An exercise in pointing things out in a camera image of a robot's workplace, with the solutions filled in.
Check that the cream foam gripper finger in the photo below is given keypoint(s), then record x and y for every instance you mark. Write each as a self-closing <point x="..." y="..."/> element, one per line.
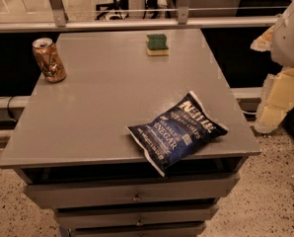
<point x="263" y="42"/>
<point x="277" y="100"/>

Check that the blue kettle chip bag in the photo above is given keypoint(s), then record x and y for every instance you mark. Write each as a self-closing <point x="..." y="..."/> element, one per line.
<point x="176" y="133"/>

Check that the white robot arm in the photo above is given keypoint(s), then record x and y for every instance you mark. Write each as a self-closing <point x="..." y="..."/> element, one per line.
<point x="282" y="42"/>

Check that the green and yellow sponge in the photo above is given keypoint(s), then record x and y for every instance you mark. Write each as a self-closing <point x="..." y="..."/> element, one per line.
<point x="157" y="45"/>

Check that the black office chair base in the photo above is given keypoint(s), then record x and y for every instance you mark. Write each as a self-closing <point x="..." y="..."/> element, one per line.
<point x="110" y="4"/>

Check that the middle grey drawer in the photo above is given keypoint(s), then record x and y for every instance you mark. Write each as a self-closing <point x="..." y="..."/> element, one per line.
<point x="136" y="216"/>

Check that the grey drawer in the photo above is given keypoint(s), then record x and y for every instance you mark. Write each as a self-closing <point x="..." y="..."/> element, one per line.
<point x="98" y="193"/>
<point x="158" y="230"/>
<point x="136" y="216"/>

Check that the bottom grey drawer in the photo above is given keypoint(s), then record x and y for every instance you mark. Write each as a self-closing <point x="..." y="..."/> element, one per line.
<point x="158" y="230"/>

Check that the gold drink can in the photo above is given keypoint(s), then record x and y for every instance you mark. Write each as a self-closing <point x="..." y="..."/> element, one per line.
<point x="48" y="60"/>

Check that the grey drawer cabinet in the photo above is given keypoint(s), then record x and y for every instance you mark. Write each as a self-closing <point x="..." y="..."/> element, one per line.
<point x="75" y="131"/>

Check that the top grey drawer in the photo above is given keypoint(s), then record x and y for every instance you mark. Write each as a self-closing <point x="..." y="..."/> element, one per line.
<point x="98" y="193"/>

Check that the metal window rail frame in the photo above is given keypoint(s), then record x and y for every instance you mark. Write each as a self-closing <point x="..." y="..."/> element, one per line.
<point x="80" y="15"/>

